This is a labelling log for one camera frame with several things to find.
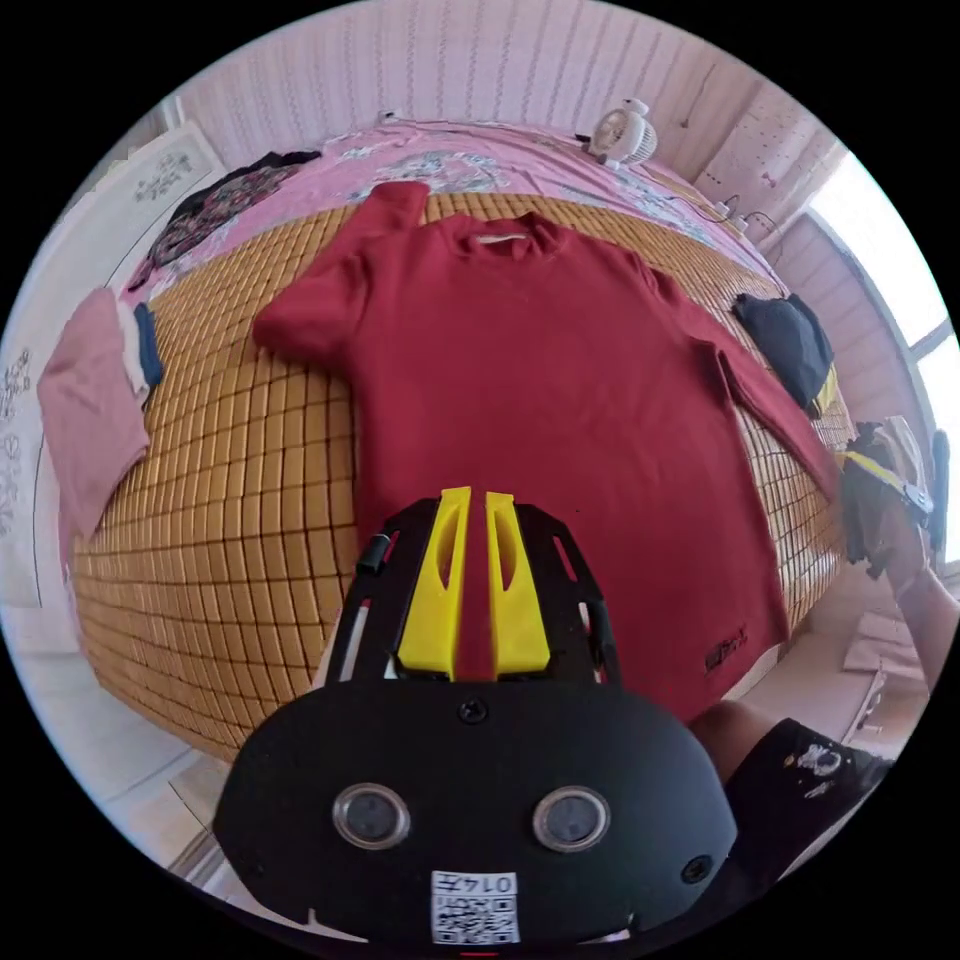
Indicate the dark floral garment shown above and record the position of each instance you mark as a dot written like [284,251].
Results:
[214,206]

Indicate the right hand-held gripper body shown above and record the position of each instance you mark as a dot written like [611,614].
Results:
[870,525]

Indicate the window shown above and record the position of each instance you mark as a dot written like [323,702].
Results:
[900,285]

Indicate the person's body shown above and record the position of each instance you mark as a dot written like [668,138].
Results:
[780,780]

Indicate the black garment with yellow stripe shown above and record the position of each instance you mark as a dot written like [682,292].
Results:
[791,345]

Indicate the red long sleeve shirt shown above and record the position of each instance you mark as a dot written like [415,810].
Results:
[555,375]

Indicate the person's right forearm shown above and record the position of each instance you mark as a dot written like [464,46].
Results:
[934,622]

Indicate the person's right hand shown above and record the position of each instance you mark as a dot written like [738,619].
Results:
[911,551]

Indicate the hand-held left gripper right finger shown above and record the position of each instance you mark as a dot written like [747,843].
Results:
[517,607]

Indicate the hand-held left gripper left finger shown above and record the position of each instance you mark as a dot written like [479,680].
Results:
[429,600]

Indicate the bed with woven mat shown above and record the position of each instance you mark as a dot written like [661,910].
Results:
[225,487]

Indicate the white fan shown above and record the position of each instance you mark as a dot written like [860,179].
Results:
[621,135]

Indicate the pile of clothes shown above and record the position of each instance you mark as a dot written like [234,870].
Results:
[90,405]

